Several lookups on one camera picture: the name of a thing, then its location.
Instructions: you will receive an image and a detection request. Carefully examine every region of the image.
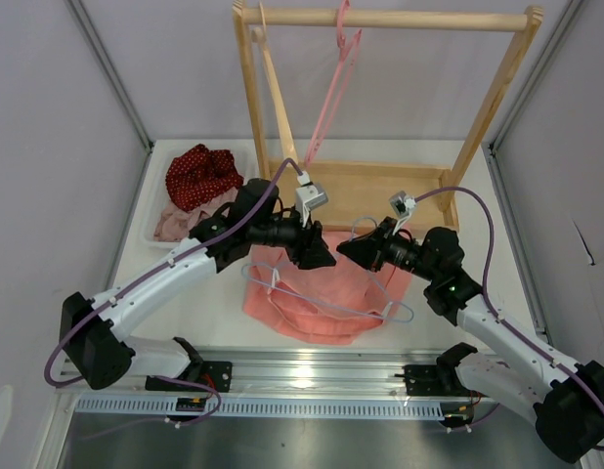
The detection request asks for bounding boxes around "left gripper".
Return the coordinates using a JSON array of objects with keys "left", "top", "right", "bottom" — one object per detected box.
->
[{"left": 249, "top": 203, "right": 335, "bottom": 271}]

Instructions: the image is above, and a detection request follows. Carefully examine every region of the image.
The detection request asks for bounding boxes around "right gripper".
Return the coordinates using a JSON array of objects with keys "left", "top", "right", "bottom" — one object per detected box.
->
[{"left": 337, "top": 217, "right": 438, "bottom": 283}]

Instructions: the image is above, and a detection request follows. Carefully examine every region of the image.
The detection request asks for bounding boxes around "light blue wire hanger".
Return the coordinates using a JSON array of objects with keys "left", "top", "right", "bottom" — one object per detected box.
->
[{"left": 239, "top": 215, "right": 414, "bottom": 324}]

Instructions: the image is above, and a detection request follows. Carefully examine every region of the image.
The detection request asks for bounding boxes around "salmon pink skirt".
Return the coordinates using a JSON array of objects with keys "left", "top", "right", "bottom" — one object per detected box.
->
[{"left": 241, "top": 229, "right": 413, "bottom": 346}]

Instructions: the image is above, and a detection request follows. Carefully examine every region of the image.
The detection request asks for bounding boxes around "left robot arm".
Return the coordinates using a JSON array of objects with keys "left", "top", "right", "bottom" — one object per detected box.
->
[{"left": 60, "top": 178, "right": 336, "bottom": 391}]

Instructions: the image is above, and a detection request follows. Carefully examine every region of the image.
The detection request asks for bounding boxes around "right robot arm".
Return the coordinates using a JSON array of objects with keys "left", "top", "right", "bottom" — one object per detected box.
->
[{"left": 337, "top": 218, "right": 604, "bottom": 463}]

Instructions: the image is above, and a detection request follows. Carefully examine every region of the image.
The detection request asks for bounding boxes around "pink plastic hanger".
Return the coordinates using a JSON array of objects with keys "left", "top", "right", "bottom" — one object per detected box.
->
[{"left": 304, "top": 0, "right": 363, "bottom": 167}]

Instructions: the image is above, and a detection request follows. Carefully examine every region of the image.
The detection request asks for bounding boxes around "beige wooden hanger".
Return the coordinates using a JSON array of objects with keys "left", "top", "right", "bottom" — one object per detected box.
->
[{"left": 252, "top": 2, "right": 299, "bottom": 163}]

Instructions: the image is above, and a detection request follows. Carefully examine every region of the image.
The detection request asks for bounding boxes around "wooden clothes rack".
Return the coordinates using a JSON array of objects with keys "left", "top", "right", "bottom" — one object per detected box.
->
[{"left": 233, "top": 1, "right": 543, "bottom": 235}]

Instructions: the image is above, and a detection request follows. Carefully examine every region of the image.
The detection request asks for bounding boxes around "white plastic bin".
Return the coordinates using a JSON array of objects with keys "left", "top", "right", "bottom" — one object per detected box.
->
[{"left": 138, "top": 144, "right": 260, "bottom": 255}]

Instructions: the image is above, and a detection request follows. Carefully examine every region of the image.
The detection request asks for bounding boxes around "red polka dot cloth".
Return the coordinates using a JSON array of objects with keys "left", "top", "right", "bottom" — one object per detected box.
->
[{"left": 165, "top": 144, "right": 244, "bottom": 212}]

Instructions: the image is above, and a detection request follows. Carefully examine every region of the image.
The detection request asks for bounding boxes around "dusty pink cloth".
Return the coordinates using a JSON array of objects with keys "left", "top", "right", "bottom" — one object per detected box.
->
[{"left": 153, "top": 188, "right": 237, "bottom": 242}]

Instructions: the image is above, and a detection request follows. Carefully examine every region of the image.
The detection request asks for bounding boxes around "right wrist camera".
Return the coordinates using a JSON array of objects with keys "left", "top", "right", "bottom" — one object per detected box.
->
[{"left": 389, "top": 191, "right": 416, "bottom": 235}]

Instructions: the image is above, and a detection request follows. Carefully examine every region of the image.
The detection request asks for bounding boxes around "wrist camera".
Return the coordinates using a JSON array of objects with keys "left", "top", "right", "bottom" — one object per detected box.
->
[
  {"left": 389, "top": 191, "right": 416, "bottom": 235},
  {"left": 294, "top": 171, "right": 328, "bottom": 227}
]

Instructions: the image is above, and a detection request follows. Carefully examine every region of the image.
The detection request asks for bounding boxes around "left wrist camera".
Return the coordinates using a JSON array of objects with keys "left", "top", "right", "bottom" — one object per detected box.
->
[{"left": 294, "top": 171, "right": 328, "bottom": 227}]

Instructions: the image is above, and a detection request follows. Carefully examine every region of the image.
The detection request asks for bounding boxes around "aluminium mounting rail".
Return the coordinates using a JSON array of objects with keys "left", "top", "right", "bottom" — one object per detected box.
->
[{"left": 55, "top": 344, "right": 588, "bottom": 404}]

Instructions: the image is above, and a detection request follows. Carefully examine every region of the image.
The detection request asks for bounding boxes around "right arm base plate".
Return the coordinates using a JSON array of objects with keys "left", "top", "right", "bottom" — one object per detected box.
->
[{"left": 395, "top": 364, "right": 471, "bottom": 397}]

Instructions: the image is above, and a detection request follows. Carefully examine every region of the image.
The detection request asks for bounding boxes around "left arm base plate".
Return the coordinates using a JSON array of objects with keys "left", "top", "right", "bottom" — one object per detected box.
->
[{"left": 145, "top": 361, "right": 233, "bottom": 393}]

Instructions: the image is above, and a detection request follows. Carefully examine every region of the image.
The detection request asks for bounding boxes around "white slotted cable duct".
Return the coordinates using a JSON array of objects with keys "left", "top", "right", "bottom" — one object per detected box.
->
[{"left": 75, "top": 394, "right": 445, "bottom": 421}]

